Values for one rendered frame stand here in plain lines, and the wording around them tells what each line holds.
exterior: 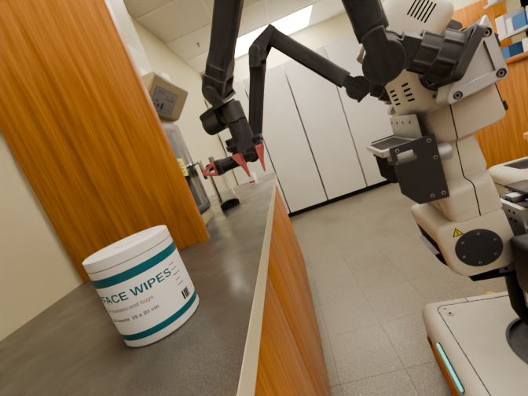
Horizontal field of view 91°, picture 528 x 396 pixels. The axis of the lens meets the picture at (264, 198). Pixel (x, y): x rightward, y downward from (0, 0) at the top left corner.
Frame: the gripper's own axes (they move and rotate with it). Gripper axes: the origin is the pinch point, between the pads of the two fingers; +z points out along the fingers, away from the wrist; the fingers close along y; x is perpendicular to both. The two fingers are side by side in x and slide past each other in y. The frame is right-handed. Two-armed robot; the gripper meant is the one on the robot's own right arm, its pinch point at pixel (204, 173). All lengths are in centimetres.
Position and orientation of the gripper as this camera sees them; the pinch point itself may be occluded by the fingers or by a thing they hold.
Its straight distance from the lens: 119.8
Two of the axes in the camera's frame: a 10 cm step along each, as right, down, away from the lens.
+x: 3.7, 9.1, 1.7
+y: -0.6, 2.1, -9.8
